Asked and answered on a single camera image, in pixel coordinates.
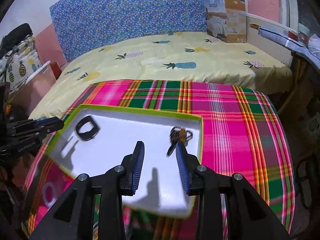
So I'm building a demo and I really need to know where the yellow pineapple bed sheet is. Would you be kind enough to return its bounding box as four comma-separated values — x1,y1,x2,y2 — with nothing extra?
30,32,293,119

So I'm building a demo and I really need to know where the blue floral headboard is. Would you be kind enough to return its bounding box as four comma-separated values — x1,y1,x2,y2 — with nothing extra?
50,0,206,61

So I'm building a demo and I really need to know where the pink green plaid cloth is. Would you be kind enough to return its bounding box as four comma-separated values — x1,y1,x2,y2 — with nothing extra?
23,80,295,239

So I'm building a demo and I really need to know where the purple spiral hair tie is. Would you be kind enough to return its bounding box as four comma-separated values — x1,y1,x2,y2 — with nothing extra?
41,181,59,208

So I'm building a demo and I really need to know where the grey covered side table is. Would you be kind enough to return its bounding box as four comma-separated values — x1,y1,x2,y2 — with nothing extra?
258,25,320,70

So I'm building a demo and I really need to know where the brown beaded black hair tie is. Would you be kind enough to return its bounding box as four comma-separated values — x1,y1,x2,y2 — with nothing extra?
166,126,194,157

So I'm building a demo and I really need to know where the pineapple print pillow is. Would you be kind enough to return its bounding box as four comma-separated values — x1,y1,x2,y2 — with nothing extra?
1,35,42,91

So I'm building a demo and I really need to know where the green white jewelry tray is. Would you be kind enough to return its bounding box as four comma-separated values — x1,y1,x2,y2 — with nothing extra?
45,103,203,218

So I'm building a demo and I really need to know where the teal cup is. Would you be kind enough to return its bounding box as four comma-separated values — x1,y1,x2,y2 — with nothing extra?
298,23,310,46

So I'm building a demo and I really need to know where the cardboard bedding set box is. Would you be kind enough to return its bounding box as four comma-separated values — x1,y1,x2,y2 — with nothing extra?
203,0,247,43

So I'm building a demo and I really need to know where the black fitness band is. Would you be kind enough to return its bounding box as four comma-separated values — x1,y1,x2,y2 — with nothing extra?
75,115,100,141

